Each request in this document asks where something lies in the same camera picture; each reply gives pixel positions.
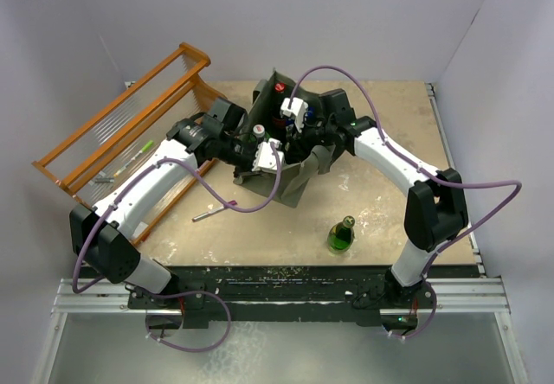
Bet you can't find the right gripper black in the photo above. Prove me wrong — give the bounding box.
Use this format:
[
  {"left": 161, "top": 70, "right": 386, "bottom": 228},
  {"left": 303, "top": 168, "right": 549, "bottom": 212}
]
[{"left": 287, "top": 113, "right": 337, "bottom": 162}]

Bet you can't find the green tea plastic bottle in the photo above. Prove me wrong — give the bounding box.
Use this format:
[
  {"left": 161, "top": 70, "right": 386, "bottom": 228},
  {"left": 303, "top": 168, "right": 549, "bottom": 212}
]
[{"left": 250, "top": 124, "right": 270, "bottom": 147}]

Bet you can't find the green canvas bag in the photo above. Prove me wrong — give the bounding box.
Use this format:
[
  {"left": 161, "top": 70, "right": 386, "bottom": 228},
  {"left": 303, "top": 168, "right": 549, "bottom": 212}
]
[{"left": 238, "top": 71, "right": 350, "bottom": 208}]

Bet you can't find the cola glass bottle red cap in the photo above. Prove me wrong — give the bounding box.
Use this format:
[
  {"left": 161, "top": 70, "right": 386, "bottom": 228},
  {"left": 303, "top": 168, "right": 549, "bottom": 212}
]
[{"left": 272, "top": 81, "right": 287, "bottom": 129}]

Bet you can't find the green glass bottle front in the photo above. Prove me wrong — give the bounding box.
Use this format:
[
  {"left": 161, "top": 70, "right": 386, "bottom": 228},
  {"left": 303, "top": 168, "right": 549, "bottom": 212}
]
[{"left": 327, "top": 215, "right": 355, "bottom": 253}]

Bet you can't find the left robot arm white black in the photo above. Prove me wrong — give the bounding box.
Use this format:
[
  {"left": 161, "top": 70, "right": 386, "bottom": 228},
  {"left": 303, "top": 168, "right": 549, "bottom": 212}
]
[{"left": 69, "top": 98, "right": 283, "bottom": 308}]

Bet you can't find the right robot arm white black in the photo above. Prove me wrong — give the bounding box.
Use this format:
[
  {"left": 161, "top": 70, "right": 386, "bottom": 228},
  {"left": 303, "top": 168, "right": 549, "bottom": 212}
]
[{"left": 300, "top": 88, "right": 468, "bottom": 307}]

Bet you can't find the pink white marker pen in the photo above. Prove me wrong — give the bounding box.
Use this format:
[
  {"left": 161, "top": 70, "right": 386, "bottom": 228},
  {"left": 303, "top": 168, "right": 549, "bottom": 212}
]
[{"left": 191, "top": 205, "right": 229, "bottom": 222}]

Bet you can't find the green marker pen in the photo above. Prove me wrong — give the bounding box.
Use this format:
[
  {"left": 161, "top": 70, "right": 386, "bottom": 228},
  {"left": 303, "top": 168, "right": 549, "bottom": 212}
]
[{"left": 113, "top": 140, "right": 154, "bottom": 178}]

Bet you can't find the orange wooden rack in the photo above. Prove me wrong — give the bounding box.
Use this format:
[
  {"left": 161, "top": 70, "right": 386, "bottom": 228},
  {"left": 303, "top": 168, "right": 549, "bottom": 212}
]
[{"left": 31, "top": 42, "right": 229, "bottom": 245}]

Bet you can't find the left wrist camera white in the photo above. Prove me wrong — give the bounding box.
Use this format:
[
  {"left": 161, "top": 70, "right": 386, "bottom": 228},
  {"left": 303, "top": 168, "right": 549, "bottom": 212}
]
[{"left": 252, "top": 138, "right": 284, "bottom": 173}]

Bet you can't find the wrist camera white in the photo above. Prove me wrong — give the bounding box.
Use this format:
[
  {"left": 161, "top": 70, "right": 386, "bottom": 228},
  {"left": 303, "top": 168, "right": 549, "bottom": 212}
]
[
  {"left": 252, "top": 138, "right": 284, "bottom": 173},
  {"left": 280, "top": 97, "right": 308, "bottom": 133}
]

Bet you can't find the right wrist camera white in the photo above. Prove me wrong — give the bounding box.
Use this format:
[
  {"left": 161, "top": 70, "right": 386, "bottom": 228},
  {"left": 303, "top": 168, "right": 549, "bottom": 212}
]
[{"left": 280, "top": 97, "right": 308, "bottom": 133}]

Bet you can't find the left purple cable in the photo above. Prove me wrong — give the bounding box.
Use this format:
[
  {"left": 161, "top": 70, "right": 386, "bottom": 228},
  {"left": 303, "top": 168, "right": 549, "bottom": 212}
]
[{"left": 70, "top": 141, "right": 282, "bottom": 352}]

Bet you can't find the purple cable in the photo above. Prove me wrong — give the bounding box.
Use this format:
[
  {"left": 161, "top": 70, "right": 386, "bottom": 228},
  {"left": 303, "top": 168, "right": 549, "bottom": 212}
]
[
  {"left": 70, "top": 141, "right": 282, "bottom": 352},
  {"left": 287, "top": 64, "right": 523, "bottom": 340}
]

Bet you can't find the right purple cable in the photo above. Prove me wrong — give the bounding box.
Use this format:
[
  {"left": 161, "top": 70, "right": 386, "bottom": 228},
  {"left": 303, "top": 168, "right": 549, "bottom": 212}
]
[{"left": 287, "top": 64, "right": 523, "bottom": 340}]

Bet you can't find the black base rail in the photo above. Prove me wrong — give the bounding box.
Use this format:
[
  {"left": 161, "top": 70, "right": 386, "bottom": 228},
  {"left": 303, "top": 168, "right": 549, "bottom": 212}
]
[{"left": 125, "top": 264, "right": 481, "bottom": 330}]

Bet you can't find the aluminium frame rail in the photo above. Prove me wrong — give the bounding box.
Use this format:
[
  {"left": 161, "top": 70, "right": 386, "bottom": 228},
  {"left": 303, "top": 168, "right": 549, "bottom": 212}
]
[{"left": 34, "top": 278, "right": 529, "bottom": 383}]

